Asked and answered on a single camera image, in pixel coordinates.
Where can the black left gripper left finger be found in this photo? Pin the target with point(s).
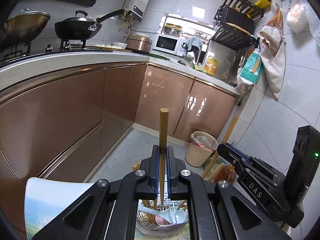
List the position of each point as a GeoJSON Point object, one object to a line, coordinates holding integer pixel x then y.
{"type": "Point", "coordinates": [107, 210]}

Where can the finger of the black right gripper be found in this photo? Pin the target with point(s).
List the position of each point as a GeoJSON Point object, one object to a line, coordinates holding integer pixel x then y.
{"type": "Point", "coordinates": [237, 152]}
{"type": "Point", "coordinates": [239, 164]}

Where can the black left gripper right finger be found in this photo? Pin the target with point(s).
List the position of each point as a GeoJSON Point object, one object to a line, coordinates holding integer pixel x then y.
{"type": "Point", "coordinates": [217, 210]}

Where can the bamboo chopstick short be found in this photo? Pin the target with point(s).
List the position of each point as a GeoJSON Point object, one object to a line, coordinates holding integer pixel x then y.
{"type": "Point", "coordinates": [216, 154]}

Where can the light blue ceramic spoon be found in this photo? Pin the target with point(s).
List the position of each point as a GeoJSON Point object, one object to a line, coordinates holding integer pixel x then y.
{"type": "Point", "coordinates": [166, 214]}

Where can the pink ceramic spoon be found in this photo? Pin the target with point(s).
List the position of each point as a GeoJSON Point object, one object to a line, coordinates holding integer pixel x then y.
{"type": "Point", "coordinates": [161, 221]}

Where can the brown kitchen cabinets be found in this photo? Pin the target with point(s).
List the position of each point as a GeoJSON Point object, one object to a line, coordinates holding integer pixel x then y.
{"type": "Point", "coordinates": [60, 125]}

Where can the amber oil bottle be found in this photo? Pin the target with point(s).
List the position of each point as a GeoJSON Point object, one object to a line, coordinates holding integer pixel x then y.
{"type": "Point", "coordinates": [227, 173]}

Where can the beige trash bin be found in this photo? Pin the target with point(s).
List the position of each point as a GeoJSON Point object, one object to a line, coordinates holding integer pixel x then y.
{"type": "Point", "coordinates": [201, 147]}

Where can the landscape print table mat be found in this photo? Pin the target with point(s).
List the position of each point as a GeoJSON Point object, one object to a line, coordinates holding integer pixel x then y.
{"type": "Point", "coordinates": [45, 199]}

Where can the teal hanging package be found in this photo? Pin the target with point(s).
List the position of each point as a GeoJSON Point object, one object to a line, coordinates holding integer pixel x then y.
{"type": "Point", "coordinates": [250, 72]}

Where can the yellow detergent bottle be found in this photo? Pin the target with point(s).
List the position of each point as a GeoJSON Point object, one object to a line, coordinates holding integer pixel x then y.
{"type": "Point", "coordinates": [211, 65]}

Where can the white cloth hanging bag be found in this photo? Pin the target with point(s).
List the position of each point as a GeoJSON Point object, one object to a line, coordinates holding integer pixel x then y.
{"type": "Point", "coordinates": [273, 56]}

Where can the white microwave oven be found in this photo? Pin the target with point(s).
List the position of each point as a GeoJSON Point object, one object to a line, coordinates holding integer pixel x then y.
{"type": "Point", "coordinates": [167, 44]}

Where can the black dish rack shelf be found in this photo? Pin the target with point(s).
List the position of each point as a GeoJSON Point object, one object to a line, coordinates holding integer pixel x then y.
{"type": "Point", "coordinates": [234, 24]}

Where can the white gas water heater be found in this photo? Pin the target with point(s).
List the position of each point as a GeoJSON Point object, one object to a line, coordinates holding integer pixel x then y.
{"type": "Point", "coordinates": [136, 8]}

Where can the black wok with lid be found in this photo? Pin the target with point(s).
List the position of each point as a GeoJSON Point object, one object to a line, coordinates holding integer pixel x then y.
{"type": "Point", "coordinates": [80, 27]}

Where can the steel wok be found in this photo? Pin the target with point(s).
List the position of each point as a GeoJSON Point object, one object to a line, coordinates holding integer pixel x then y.
{"type": "Point", "coordinates": [23, 28]}

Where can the wire utensil drying rack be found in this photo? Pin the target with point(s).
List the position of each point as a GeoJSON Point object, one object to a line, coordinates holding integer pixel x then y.
{"type": "Point", "coordinates": [179, 217]}

